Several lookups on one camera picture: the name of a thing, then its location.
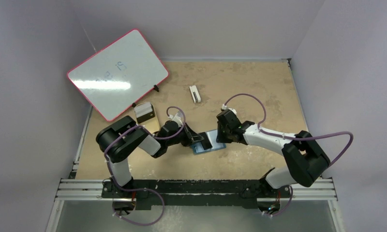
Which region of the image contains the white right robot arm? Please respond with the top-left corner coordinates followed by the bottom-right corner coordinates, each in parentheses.
top-left (216, 109), bottom-right (330, 197)

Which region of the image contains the black mounting base plate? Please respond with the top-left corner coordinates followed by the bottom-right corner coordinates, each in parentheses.
top-left (101, 179), bottom-right (290, 211)

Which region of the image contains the gold oval tin tray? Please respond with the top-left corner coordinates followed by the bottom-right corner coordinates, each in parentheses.
top-left (136, 105), bottom-right (160, 133)

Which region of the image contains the pink framed whiteboard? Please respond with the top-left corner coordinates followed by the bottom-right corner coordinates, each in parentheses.
top-left (67, 29), bottom-right (169, 121)

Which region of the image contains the black credit card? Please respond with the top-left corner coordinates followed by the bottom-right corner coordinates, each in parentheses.
top-left (199, 132), bottom-right (213, 150)

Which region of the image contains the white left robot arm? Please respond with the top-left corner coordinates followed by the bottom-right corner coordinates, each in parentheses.
top-left (96, 116), bottom-right (208, 198)

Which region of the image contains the white whiteboard eraser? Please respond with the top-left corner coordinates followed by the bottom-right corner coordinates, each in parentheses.
top-left (189, 85), bottom-right (201, 103)

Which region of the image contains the aluminium frame rail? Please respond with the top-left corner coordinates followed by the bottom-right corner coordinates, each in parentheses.
top-left (55, 179), bottom-right (338, 201)

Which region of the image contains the blue card holder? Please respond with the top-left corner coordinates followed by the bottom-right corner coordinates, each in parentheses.
top-left (191, 129), bottom-right (226, 155)

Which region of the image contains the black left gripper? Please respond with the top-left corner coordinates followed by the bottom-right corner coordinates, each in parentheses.
top-left (166, 122), bottom-right (204, 147)

